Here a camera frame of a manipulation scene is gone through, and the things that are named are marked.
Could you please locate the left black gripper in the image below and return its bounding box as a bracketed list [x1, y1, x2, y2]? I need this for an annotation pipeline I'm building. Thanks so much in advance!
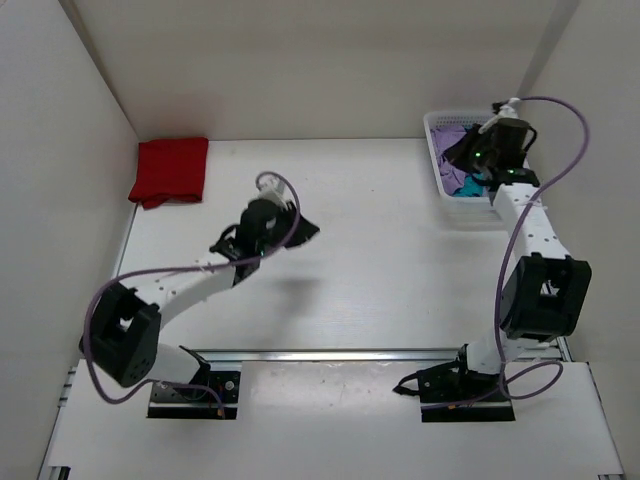
[255, 199, 318, 255]

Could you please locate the red t shirt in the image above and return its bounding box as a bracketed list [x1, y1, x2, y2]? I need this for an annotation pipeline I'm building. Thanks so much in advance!
[128, 137, 209, 210]

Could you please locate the purple t shirt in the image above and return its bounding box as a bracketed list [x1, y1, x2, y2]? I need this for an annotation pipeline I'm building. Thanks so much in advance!
[430, 125, 483, 198]

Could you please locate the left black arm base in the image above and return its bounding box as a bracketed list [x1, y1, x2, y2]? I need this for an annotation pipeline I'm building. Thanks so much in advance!
[147, 346, 241, 420]

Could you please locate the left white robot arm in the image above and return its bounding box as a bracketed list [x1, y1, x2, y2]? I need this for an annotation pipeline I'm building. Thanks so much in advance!
[89, 199, 320, 400]

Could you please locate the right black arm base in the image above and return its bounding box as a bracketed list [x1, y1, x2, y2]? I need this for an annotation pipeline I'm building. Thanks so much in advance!
[393, 350, 515, 423]

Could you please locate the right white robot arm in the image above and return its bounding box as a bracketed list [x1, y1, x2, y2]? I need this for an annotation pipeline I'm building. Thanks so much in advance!
[444, 115, 592, 400]

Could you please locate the teal t shirt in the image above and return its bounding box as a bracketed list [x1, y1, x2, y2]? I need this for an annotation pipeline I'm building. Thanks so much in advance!
[454, 175, 486, 198]

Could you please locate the white plastic basket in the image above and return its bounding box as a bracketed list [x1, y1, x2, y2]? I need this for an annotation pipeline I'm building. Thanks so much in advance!
[423, 110, 495, 217]

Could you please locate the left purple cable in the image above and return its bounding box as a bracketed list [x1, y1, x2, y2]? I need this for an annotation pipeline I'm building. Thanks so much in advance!
[82, 171, 301, 405]

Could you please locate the purple cable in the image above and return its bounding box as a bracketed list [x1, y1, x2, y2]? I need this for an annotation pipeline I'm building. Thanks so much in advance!
[82, 171, 301, 405]
[494, 96, 589, 409]

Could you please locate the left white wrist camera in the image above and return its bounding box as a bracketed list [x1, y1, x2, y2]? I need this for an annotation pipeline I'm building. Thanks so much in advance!
[255, 175, 287, 208]

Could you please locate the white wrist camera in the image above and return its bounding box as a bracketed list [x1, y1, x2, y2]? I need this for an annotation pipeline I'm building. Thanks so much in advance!
[479, 97, 521, 134]
[255, 175, 287, 208]

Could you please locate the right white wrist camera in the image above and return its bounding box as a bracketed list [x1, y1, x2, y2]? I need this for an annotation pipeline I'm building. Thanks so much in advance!
[479, 97, 521, 134]

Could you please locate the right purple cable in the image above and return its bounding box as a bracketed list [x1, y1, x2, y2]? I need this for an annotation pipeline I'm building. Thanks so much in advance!
[494, 96, 589, 409]

